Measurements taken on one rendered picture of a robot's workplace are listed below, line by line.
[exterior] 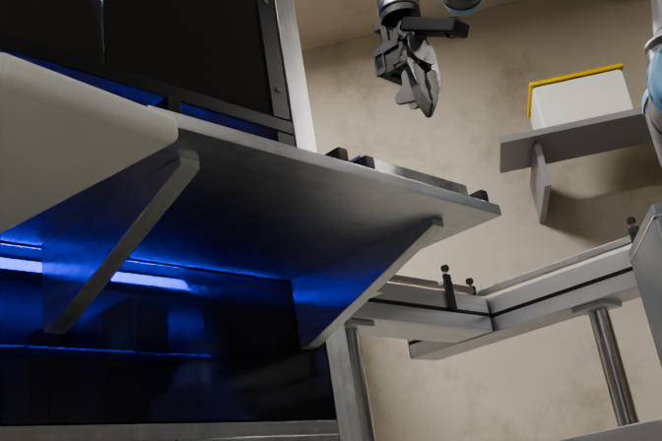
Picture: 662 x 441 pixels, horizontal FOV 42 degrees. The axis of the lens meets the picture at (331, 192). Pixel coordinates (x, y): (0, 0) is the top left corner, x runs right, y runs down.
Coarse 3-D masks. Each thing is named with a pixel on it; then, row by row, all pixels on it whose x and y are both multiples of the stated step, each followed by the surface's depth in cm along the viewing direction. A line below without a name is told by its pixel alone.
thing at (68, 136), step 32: (0, 64) 70; (32, 64) 72; (0, 96) 72; (32, 96) 72; (64, 96) 74; (96, 96) 77; (0, 128) 77; (32, 128) 77; (64, 128) 78; (96, 128) 79; (128, 128) 80; (160, 128) 82; (0, 160) 82; (32, 160) 83; (64, 160) 84; (96, 160) 85; (128, 160) 86; (0, 192) 89; (32, 192) 90; (64, 192) 91; (0, 224) 96
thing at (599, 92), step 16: (544, 80) 407; (560, 80) 407; (576, 80) 405; (592, 80) 404; (608, 80) 403; (624, 80) 402; (528, 96) 420; (544, 96) 405; (560, 96) 404; (576, 96) 402; (592, 96) 401; (608, 96) 400; (624, 96) 398; (528, 112) 435; (544, 112) 403; (560, 112) 401; (576, 112) 400; (592, 112) 398; (608, 112) 397
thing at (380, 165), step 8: (352, 160) 129; (376, 160) 130; (376, 168) 129; (384, 168) 131; (392, 168) 132; (400, 168) 134; (408, 168) 135; (400, 176) 133; (408, 176) 134; (416, 176) 136; (424, 176) 138; (432, 176) 139; (432, 184) 139; (440, 184) 140; (448, 184) 142; (456, 184) 144; (456, 192) 143; (464, 192) 144
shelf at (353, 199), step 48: (192, 144) 104; (240, 144) 106; (96, 192) 113; (192, 192) 117; (240, 192) 120; (288, 192) 122; (336, 192) 125; (384, 192) 128; (432, 192) 133; (0, 240) 123; (48, 240) 126; (144, 240) 132; (192, 240) 135; (240, 240) 138; (288, 240) 141; (336, 240) 145; (432, 240) 153
